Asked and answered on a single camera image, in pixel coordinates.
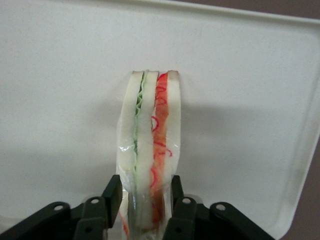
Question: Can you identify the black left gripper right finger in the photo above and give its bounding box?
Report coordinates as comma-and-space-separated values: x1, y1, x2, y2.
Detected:
162, 174, 276, 240

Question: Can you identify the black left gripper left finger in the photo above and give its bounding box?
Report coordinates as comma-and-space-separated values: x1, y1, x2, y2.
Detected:
0, 174, 124, 240

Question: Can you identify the triangle sandwich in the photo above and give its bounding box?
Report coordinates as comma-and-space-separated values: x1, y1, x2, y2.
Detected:
115, 69, 182, 240

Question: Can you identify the beige rectangular plastic tray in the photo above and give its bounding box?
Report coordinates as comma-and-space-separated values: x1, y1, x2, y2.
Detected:
0, 0, 320, 240

